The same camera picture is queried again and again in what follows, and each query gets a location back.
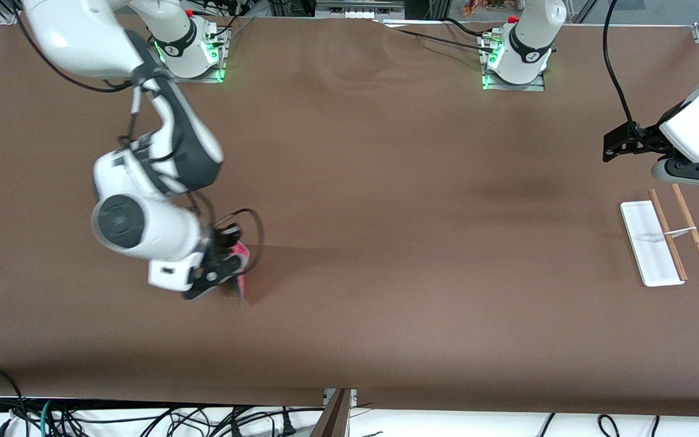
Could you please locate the pink microfibre towel grey edge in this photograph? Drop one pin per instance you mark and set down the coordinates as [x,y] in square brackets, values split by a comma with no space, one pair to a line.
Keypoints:
[240,249]

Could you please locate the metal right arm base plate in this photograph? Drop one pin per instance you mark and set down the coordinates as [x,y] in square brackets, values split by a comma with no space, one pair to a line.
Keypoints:
[173,79]

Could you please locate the brown table cover sheet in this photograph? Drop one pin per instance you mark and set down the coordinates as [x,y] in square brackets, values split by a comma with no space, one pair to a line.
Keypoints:
[349,273]

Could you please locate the white rack base plate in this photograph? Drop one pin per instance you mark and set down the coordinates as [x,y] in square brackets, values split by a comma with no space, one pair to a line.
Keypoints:
[650,255]

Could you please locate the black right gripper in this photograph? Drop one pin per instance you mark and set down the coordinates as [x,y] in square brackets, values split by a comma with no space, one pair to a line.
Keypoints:
[223,241]

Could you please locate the orange items behind table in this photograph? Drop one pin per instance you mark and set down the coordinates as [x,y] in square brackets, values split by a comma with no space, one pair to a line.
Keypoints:
[483,6]

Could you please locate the wooden rack rod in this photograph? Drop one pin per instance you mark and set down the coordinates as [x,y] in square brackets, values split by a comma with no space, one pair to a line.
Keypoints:
[659,212]

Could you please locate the white rack cross bracket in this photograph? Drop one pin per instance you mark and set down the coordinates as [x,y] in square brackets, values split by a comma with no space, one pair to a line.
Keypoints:
[683,231]

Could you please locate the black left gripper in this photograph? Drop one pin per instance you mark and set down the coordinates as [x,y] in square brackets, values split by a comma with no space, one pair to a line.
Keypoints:
[639,137]

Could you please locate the white power strip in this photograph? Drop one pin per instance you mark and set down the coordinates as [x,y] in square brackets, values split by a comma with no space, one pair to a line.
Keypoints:
[358,13]

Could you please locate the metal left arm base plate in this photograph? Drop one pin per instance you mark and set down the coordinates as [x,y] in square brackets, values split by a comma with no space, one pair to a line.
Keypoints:
[537,87]

